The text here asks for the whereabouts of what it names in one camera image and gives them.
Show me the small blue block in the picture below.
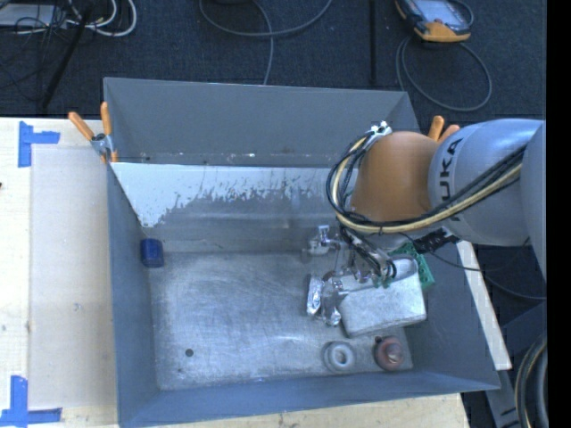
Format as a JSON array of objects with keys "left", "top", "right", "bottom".
[{"left": 140, "top": 237, "right": 165, "bottom": 268}]

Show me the red-brown round knob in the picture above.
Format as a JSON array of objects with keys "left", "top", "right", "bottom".
[{"left": 373, "top": 335, "right": 407, "bottom": 371}]

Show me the grey metal ring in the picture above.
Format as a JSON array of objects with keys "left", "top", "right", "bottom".
[{"left": 321, "top": 340, "right": 359, "bottom": 373}]

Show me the grey rectangular block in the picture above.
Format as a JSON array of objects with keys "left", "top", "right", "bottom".
[{"left": 339, "top": 259, "right": 428, "bottom": 339}]

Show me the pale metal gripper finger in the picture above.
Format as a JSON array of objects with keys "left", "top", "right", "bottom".
[
  {"left": 305, "top": 273, "right": 351, "bottom": 328},
  {"left": 307, "top": 224, "right": 343, "bottom": 259}
]

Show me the grey metal bin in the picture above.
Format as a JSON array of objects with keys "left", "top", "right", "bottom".
[{"left": 102, "top": 77, "right": 503, "bottom": 428}]

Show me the pale wood flat board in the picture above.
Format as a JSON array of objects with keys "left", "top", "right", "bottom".
[{"left": 27, "top": 143, "right": 118, "bottom": 413}]

